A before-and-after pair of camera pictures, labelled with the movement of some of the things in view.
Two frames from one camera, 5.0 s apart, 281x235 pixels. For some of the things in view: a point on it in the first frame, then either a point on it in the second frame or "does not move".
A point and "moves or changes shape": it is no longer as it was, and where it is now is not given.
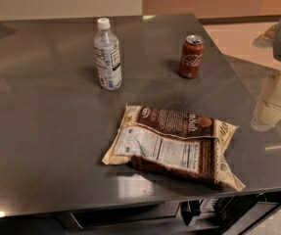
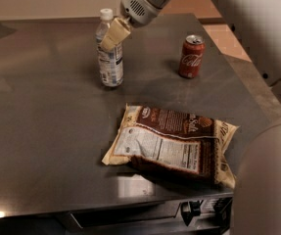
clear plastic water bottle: x=108 y=57 moves or changes shape
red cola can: x=192 y=56 does not move
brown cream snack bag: x=175 y=141 does not move
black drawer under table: x=228 y=215 does not move
